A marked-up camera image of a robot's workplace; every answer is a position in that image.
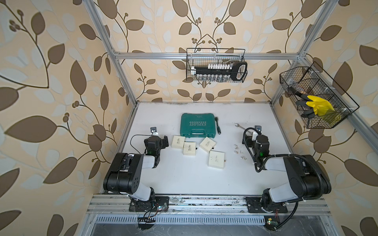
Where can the black wire basket back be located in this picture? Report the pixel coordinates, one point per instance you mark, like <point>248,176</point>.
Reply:
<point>205,56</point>

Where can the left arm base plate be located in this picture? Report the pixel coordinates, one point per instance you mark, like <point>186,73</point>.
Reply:
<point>149,203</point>

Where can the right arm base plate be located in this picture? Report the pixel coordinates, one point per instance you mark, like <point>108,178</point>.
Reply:
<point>264,204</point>

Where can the silver open-end wrench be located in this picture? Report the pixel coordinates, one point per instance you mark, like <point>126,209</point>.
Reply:
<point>239,126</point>

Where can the black pliers in basket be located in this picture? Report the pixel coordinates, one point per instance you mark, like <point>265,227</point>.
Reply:
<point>307,111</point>

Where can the black wire basket right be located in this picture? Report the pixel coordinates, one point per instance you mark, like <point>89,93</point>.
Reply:
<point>314,80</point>

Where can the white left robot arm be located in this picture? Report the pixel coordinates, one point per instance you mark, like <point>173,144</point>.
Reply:
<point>124,174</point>

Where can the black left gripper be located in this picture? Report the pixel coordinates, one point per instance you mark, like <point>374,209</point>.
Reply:
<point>163,143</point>

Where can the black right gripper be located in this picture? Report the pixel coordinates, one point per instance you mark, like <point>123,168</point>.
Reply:
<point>249,140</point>

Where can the black wire basket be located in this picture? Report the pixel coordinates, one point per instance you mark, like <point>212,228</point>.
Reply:
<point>205,56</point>
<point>314,80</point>

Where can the socket set rail black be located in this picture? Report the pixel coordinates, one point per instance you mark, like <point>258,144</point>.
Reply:
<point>234,72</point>

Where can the yellow rubber glove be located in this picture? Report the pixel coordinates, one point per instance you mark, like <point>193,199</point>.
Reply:
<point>319,105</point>

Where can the green plastic tool case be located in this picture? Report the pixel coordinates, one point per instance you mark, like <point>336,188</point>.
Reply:
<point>198,125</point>

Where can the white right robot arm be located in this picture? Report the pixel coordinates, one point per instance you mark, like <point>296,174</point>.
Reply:
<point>305,179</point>

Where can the large cream jewelry box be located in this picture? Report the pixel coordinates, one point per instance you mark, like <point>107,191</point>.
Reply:
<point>216,159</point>

